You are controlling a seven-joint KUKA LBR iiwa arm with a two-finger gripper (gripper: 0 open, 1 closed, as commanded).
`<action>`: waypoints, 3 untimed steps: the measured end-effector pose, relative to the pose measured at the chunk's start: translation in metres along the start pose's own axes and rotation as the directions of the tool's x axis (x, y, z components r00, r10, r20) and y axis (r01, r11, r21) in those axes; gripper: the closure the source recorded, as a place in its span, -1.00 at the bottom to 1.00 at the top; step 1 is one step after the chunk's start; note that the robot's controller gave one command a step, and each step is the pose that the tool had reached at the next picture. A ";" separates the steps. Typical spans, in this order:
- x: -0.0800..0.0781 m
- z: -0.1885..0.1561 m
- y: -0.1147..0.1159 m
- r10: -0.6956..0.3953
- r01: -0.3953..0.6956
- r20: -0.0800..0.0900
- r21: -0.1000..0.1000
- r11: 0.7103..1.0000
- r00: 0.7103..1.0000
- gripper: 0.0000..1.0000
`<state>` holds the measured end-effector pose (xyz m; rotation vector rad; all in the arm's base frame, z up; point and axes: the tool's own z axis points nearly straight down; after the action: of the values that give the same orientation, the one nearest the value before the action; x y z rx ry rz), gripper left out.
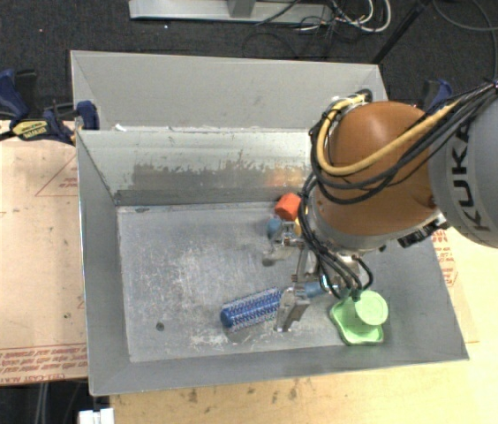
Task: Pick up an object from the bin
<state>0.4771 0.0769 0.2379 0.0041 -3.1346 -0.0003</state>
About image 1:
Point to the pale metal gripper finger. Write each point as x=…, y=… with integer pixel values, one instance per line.
x=300, y=308
x=285, y=312

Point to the shiny silver metal object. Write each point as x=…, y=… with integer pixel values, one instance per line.
x=277, y=250

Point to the blue bristled brush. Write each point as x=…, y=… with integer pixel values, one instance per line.
x=251, y=308

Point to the small blue round object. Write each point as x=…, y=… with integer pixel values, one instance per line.
x=273, y=228

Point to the light green flat plate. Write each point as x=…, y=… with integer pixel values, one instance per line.
x=355, y=334

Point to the orange-red round block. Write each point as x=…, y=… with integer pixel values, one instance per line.
x=288, y=206

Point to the light green cup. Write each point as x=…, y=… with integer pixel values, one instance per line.
x=370, y=308

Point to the grey metal bin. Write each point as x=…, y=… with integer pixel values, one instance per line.
x=196, y=254

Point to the brown cardboard board red print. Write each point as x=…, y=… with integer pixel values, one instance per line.
x=39, y=254

